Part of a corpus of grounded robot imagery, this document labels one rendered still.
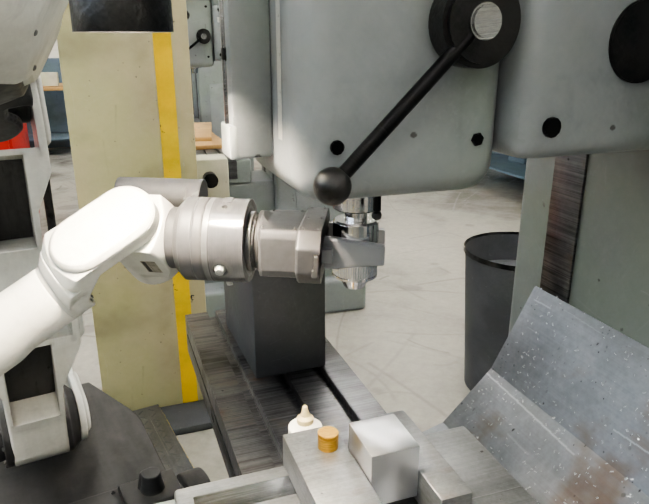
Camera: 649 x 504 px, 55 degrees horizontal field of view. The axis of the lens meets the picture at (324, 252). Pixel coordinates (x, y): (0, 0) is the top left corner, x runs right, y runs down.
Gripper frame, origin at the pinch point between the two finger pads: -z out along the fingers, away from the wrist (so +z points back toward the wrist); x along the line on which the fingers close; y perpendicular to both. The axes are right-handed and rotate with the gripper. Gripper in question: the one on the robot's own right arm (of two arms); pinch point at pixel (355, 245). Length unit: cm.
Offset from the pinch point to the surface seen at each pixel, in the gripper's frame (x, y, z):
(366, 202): -2.1, -5.1, -1.0
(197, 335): 40, 32, 30
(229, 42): -7.0, -19.8, 10.9
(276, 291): 27.1, 16.9, 12.9
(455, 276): 320, 123, -54
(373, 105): -10.3, -15.2, -1.4
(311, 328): 29.6, 24.2, 7.7
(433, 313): 261, 123, -36
